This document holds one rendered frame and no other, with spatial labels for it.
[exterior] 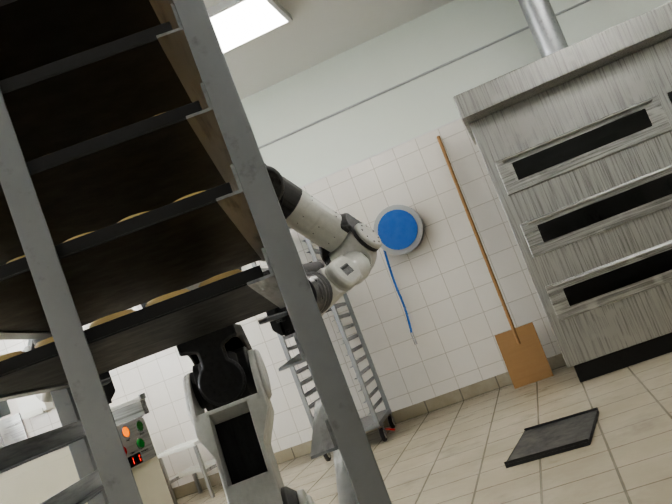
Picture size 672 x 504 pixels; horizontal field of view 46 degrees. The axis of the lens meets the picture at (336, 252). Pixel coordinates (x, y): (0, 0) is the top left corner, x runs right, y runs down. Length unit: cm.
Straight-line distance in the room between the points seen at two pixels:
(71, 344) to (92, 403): 6
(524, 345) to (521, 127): 168
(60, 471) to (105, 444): 175
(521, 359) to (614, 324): 99
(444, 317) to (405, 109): 171
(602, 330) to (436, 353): 158
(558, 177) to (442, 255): 142
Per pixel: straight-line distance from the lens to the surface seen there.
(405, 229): 622
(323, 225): 180
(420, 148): 641
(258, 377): 168
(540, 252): 525
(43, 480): 261
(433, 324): 636
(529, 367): 605
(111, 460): 82
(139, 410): 272
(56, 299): 82
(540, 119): 535
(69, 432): 139
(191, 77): 97
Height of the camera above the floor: 87
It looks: 5 degrees up
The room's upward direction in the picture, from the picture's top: 21 degrees counter-clockwise
